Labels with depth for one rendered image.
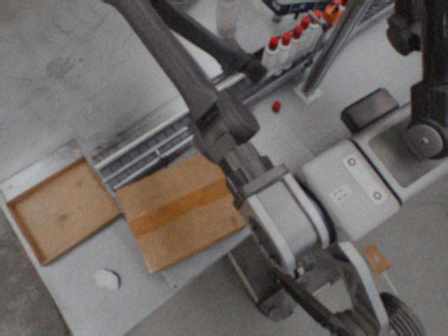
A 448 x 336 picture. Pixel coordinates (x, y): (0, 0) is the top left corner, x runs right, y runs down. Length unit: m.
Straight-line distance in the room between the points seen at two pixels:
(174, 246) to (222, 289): 1.15
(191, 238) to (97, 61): 0.91
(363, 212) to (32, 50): 1.43
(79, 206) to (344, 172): 0.96
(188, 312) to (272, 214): 1.55
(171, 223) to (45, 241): 0.54
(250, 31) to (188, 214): 0.89
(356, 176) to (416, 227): 1.91
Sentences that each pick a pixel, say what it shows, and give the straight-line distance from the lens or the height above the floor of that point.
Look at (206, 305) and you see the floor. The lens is 1.97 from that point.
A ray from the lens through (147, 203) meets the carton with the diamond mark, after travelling 0.86.
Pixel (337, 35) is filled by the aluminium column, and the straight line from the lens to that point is 1.12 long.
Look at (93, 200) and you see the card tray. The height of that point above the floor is 0.83.
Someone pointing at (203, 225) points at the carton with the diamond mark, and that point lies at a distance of 0.84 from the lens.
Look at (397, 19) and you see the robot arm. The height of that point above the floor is 1.46.
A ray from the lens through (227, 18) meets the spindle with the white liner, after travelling 1.34.
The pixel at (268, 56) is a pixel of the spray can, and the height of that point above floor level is 1.03.
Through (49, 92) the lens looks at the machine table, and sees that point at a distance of 1.45.
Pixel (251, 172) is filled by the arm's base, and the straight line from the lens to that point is 0.49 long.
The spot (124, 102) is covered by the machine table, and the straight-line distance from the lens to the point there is 1.33.
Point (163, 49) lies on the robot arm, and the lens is 0.61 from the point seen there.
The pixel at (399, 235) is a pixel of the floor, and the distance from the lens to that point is 2.32.
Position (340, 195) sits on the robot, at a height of 1.53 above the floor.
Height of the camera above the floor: 1.95
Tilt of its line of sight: 72 degrees down
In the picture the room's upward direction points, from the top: 11 degrees clockwise
